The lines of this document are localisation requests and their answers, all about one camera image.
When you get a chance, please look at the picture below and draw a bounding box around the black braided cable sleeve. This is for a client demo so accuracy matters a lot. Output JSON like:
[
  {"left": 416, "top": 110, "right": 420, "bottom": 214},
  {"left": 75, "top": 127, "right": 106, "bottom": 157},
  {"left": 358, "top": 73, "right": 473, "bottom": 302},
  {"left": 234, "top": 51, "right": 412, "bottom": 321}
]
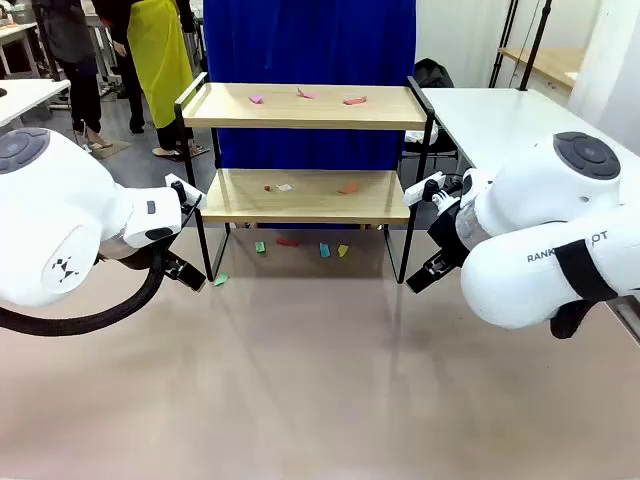
[{"left": 0, "top": 239, "right": 174, "bottom": 337}]

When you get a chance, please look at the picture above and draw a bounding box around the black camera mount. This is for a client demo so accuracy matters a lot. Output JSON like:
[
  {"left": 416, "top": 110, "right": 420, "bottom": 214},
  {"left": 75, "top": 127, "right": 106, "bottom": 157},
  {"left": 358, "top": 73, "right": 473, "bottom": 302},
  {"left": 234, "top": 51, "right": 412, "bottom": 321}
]
[
  {"left": 423, "top": 174, "right": 464, "bottom": 211},
  {"left": 172, "top": 182, "right": 206, "bottom": 216}
]

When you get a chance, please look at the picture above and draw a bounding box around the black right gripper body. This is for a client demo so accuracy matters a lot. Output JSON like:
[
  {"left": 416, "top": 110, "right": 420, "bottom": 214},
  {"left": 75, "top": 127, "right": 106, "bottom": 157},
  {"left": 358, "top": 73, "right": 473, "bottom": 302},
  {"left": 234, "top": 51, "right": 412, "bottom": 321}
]
[{"left": 427, "top": 199, "right": 471, "bottom": 259}]

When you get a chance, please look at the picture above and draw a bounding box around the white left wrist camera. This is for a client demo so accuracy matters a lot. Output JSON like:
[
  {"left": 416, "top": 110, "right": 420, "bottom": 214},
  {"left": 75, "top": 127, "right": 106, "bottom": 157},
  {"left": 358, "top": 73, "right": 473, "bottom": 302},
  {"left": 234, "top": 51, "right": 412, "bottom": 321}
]
[{"left": 164, "top": 172, "right": 207, "bottom": 202}]

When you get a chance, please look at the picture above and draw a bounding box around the light wooden table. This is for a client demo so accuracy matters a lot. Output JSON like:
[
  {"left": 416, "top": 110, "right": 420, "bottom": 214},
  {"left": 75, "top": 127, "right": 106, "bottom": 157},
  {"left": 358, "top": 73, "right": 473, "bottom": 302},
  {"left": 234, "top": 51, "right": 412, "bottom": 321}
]
[{"left": 497, "top": 47, "right": 586, "bottom": 92}]

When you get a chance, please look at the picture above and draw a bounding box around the grey metal rail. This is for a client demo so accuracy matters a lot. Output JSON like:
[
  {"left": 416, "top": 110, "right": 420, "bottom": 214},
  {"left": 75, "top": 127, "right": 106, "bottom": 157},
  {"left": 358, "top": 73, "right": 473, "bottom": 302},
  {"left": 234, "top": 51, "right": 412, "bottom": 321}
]
[{"left": 612, "top": 294, "right": 640, "bottom": 346}]

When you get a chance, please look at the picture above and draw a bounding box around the small white table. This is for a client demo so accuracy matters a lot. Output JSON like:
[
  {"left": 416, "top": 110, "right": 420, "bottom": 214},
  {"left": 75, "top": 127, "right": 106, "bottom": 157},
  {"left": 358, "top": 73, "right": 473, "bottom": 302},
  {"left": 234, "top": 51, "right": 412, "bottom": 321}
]
[{"left": 0, "top": 78, "right": 72, "bottom": 127}]

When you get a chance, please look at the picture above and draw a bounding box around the black velcro strap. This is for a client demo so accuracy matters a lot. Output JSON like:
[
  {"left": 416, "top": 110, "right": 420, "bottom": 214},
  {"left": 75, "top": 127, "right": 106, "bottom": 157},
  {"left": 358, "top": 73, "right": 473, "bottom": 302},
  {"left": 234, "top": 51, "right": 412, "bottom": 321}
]
[{"left": 553, "top": 238, "right": 621, "bottom": 303}]

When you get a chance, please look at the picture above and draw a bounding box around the thin black tripod stand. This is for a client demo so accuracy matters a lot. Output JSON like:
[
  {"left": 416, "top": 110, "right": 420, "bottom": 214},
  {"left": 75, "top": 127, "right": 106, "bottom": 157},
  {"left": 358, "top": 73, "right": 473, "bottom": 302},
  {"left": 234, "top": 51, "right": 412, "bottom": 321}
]
[{"left": 488, "top": 0, "right": 520, "bottom": 90}]

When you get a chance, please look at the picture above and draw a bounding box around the person in blue hoodie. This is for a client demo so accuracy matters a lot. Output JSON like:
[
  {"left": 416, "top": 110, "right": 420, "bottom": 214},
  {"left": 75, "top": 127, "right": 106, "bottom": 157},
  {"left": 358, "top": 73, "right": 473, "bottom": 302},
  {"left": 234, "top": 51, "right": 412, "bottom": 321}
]
[{"left": 202, "top": 0, "right": 417, "bottom": 231}]

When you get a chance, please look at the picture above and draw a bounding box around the figure in grey top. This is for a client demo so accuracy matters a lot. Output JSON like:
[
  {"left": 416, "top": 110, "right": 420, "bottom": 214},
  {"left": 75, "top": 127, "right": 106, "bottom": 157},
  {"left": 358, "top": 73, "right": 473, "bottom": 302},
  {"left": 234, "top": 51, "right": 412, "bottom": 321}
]
[{"left": 32, "top": 0, "right": 117, "bottom": 151}]

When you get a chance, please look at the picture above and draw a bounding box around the black chair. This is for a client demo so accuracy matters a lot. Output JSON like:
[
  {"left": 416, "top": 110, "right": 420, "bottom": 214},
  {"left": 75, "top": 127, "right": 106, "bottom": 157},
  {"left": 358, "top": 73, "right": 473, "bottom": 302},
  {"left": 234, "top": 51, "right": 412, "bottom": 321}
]
[{"left": 399, "top": 58, "right": 460, "bottom": 187}]

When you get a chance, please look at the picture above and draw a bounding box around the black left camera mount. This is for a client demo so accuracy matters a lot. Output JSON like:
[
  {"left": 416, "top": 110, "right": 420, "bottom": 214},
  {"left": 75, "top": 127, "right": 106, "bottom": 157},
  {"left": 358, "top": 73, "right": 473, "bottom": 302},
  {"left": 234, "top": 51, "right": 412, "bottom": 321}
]
[{"left": 172, "top": 182, "right": 206, "bottom": 216}]

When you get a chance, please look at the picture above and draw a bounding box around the white background desk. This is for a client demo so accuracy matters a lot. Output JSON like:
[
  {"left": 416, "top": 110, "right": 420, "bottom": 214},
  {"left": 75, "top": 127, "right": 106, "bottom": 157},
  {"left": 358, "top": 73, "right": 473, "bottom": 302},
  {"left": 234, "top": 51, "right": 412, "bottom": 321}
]
[{"left": 0, "top": 22, "right": 40, "bottom": 79}]

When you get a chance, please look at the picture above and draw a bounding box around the two-tier wooden shelf black frame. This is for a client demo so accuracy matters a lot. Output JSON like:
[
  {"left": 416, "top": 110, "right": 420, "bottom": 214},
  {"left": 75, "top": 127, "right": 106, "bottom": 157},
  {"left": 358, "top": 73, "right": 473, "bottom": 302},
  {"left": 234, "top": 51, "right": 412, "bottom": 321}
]
[{"left": 174, "top": 72, "right": 437, "bottom": 285}]

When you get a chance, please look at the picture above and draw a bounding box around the white crumpled cloth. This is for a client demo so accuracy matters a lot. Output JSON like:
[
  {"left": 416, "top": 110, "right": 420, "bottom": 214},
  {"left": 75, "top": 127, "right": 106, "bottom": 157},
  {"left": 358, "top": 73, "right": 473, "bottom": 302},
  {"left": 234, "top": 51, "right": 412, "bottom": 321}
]
[{"left": 403, "top": 129, "right": 440, "bottom": 147}]

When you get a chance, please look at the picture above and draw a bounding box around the figure in yellow apron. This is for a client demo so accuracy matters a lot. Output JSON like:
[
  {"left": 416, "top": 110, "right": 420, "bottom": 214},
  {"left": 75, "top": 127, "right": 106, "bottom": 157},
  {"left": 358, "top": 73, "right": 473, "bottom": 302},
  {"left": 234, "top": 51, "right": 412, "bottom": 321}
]
[{"left": 125, "top": 0, "right": 210, "bottom": 164}]

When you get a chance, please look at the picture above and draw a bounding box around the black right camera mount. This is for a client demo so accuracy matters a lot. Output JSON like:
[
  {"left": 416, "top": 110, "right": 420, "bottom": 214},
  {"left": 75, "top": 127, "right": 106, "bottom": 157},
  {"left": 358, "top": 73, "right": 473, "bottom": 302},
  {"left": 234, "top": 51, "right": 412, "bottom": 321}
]
[{"left": 423, "top": 174, "right": 464, "bottom": 211}]

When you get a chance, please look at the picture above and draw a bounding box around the large white table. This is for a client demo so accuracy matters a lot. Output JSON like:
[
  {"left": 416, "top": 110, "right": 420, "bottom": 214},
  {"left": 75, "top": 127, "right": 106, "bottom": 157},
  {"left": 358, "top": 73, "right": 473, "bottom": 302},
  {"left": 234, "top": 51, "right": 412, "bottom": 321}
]
[{"left": 418, "top": 87, "right": 632, "bottom": 174}]

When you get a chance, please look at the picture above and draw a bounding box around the thick black stand pole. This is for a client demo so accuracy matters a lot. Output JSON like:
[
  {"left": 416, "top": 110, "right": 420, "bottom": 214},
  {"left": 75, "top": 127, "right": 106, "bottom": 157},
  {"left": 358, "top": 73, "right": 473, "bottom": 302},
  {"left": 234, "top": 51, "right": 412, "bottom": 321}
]
[{"left": 519, "top": 0, "right": 554, "bottom": 92}]

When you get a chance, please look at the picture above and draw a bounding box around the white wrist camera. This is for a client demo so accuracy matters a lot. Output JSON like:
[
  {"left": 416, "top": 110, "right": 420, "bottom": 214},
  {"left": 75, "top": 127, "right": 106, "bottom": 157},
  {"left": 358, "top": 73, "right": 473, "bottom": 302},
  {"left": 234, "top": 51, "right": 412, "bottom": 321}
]
[
  {"left": 164, "top": 172, "right": 207, "bottom": 202},
  {"left": 403, "top": 171, "right": 446, "bottom": 205}
]

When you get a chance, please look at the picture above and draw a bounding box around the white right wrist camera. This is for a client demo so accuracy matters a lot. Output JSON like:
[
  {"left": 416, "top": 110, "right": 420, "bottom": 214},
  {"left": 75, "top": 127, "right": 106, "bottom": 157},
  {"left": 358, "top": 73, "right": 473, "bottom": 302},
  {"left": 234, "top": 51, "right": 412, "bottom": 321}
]
[{"left": 403, "top": 171, "right": 446, "bottom": 205}]

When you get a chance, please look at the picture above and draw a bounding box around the figure in black clothes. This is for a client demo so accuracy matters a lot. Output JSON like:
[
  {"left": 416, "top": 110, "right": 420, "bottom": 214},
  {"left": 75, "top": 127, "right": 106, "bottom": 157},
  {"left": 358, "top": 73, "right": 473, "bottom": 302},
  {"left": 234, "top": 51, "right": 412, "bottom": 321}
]
[{"left": 92, "top": 0, "right": 147, "bottom": 135}]

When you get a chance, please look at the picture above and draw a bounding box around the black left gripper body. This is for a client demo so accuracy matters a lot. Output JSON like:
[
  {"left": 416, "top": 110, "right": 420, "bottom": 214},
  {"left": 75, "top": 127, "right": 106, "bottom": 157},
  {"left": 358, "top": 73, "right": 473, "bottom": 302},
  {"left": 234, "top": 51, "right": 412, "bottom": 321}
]
[{"left": 97, "top": 238, "right": 174, "bottom": 274}]

